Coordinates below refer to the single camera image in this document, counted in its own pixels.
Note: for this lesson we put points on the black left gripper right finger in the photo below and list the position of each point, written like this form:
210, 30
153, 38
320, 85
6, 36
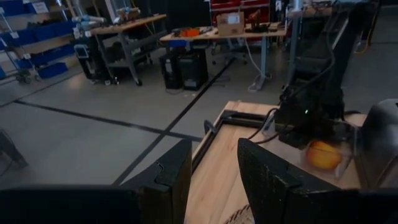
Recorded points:
273, 189

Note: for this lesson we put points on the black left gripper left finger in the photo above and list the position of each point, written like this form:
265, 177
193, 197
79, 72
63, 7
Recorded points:
169, 186

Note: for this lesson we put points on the red yellow apple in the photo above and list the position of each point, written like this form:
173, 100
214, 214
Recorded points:
323, 155

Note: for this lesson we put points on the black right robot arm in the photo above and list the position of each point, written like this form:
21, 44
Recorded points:
345, 46

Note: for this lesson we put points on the round woven placemat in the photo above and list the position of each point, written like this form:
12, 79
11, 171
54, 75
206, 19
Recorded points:
241, 216

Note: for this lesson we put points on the clear plastic container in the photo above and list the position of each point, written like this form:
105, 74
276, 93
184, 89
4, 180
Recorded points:
349, 146

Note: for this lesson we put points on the silver four-slot toaster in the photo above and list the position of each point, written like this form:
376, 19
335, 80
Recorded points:
379, 143

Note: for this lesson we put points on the wooden top workbench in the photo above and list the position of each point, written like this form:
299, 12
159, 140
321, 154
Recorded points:
248, 33
127, 26

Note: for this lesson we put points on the black computer tower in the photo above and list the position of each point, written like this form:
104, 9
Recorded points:
193, 71
170, 71

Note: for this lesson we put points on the cardboard box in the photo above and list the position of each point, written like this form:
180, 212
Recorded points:
230, 24

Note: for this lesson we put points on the red tool cabinet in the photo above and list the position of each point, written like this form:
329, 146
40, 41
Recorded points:
239, 6

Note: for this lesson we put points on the orange tool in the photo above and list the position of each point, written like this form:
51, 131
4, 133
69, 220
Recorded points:
190, 32

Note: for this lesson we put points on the blue bin storage rack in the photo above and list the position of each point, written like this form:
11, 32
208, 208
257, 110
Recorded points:
43, 34

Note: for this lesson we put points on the black metal table frame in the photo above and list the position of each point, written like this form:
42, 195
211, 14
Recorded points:
242, 119

